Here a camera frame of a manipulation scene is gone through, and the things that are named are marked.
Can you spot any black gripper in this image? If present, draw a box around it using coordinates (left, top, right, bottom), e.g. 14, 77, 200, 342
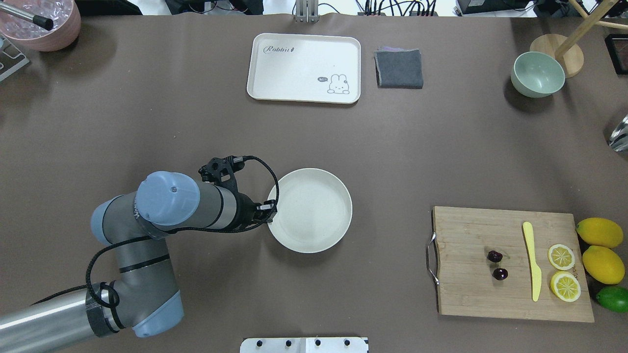
237, 194, 278, 231

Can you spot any cream round plate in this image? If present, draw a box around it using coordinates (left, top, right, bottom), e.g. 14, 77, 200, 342
267, 168, 353, 254

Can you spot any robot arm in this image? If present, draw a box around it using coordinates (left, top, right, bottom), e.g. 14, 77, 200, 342
1, 171, 277, 353

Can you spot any cream rectangular rabbit tray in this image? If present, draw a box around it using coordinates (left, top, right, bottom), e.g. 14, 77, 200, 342
246, 33, 361, 104

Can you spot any dark wooden tray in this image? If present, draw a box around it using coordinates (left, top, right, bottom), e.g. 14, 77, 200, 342
604, 34, 628, 75

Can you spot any grey folded cloth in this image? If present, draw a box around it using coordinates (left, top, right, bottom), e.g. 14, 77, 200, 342
374, 47, 424, 89

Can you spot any bamboo cutting board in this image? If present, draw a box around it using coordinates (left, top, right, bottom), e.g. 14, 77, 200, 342
426, 206, 595, 323

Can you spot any pink bowl with ice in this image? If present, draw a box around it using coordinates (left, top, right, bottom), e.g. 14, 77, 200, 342
0, 0, 81, 51

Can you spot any metal muddler stick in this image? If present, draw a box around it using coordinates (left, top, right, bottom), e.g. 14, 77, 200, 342
0, 1, 54, 31

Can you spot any yellow plastic knife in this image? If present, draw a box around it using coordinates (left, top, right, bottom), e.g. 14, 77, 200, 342
522, 221, 542, 302

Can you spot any lemon slice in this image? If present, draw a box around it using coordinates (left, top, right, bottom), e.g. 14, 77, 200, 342
547, 244, 576, 271
549, 271, 581, 303

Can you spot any mint green bowl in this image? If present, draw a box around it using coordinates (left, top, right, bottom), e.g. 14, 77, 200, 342
510, 51, 566, 98

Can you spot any yellow lemon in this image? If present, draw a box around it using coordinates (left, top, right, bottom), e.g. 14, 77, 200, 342
582, 245, 626, 285
575, 217, 624, 249

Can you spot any wooden mug tree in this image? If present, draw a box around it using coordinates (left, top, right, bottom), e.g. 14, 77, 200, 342
529, 0, 627, 78

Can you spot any green lime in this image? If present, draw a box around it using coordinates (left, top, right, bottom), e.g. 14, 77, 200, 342
595, 285, 628, 313

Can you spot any metal scoop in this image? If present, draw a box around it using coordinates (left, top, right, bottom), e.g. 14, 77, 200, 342
606, 114, 628, 153

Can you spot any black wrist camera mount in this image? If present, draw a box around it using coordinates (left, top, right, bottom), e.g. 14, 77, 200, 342
198, 155, 245, 193

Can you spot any aluminium frame post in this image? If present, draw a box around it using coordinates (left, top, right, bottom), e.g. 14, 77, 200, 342
294, 0, 320, 23

